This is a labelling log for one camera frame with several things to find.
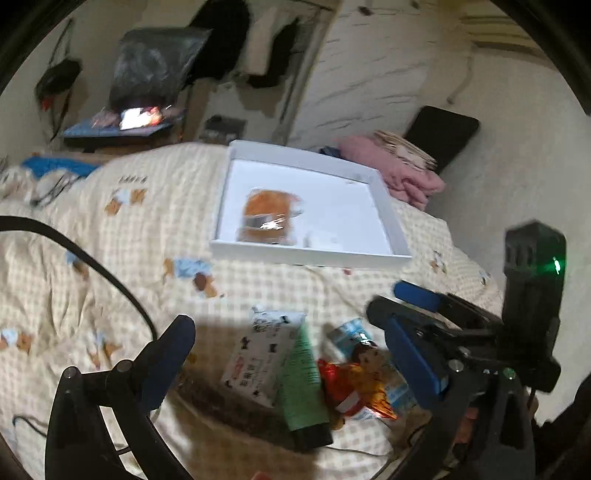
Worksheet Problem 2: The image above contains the black cable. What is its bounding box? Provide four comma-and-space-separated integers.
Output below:
0, 215, 160, 340

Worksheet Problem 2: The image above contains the wrapped orange bread bun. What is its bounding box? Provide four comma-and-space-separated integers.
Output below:
238, 189, 303, 246

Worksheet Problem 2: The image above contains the blue cartoon boy candy pack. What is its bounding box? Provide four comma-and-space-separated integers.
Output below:
327, 318, 417, 418

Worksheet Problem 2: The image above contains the red orange snack bag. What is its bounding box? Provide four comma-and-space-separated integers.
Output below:
317, 359, 399, 420

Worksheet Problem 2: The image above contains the white cow pattern snack pack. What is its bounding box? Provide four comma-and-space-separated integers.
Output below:
221, 306, 307, 408

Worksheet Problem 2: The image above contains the pink fluffy blanket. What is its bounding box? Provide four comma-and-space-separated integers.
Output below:
338, 136, 446, 211

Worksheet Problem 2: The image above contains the folded beige checked cloth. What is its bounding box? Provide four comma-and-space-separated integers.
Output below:
373, 130, 438, 171

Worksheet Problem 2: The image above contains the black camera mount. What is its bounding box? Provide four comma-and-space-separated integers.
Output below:
502, 220, 566, 357

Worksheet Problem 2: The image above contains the green tube black cap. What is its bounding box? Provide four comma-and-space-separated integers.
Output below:
279, 323, 332, 453

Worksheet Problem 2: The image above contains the black hanging coat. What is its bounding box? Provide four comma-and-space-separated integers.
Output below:
188, 0, 250, 82

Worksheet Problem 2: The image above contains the checked cartoon bed quilt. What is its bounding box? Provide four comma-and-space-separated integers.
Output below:
1, 144, 502, 479

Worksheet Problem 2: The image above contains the white shallow cardboard box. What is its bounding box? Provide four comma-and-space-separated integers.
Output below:
211, 140, 413, 270

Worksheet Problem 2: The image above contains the black hanging bag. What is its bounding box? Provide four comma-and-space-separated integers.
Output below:
35, 58, 82, 111

